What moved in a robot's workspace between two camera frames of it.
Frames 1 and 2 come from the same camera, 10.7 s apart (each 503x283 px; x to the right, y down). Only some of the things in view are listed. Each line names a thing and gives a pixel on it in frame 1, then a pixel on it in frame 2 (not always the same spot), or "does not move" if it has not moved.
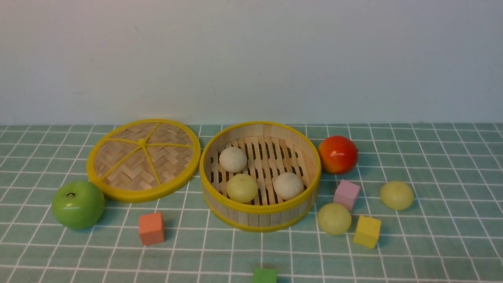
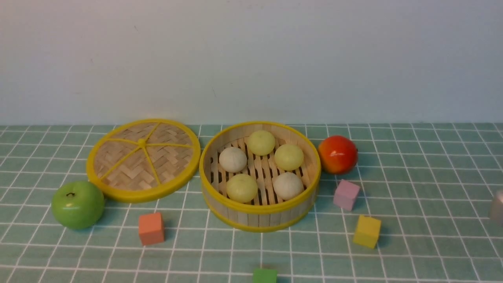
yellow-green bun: x=397 y=195 → x=261 y=142
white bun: x=233 y=159 does not move
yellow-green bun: x=242 y=188 does not move
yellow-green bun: x=334 y=219 → x=289 y=157
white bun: x=288 y=186 does not move
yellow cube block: x=368 y=231 does not move
